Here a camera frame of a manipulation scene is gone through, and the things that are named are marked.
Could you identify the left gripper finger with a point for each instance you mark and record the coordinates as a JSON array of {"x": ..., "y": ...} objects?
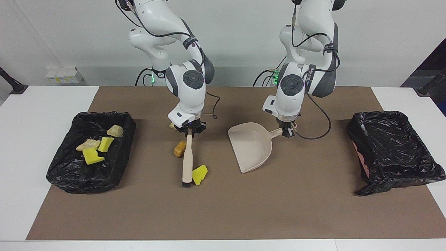
[
  {"x": 292, "y": 130},
  {"x": 286, "y": 132}
]

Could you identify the brown bread roll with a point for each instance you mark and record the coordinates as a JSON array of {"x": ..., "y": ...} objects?
[{"x": 179, "y": 149}]

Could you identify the black stand leg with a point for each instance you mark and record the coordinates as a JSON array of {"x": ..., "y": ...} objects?
[
  {"x": 430, "y": 83},
  {"x": 12, "y": 83}
]

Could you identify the brown table mat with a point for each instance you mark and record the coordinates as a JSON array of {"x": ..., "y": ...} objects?
[{"x": 209, "y": 223}]

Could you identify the large yellow sponge piece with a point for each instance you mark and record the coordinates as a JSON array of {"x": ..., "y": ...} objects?
[{"x": 92, "y": 157}]

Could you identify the beige hand brush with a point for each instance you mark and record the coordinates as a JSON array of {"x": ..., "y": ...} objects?
[{"x": 187, "y": 160}]

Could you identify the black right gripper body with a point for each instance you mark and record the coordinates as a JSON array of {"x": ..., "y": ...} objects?
[{"x": 191, "y": 126}]

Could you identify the beige plastic dustpan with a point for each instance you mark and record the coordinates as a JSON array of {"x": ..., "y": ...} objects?
[{"x": 251, "y": 146}]

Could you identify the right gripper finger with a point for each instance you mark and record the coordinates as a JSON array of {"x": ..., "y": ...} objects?
[
  {"x": 179, "y": 129},
  {"x": 199, "y": 128}
]

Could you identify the striped croissant piece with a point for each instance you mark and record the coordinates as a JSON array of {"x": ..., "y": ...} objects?
[{"x": 115, "y": 131}]

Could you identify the white wall socket box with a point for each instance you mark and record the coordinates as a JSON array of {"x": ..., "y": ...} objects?
[{"x": 64, "y": 75}]

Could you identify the black bag lined pink bin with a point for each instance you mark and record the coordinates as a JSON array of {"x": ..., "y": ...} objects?
[{"x": 393, "y": 150}]

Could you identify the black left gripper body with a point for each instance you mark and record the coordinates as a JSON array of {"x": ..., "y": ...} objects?
[{"x": 285, "y": 122}]

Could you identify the pale bread chunk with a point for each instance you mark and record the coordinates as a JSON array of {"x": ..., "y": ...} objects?
[
  {"x": 88, "y": 144},
  {"x": 172, "y": 126}
]

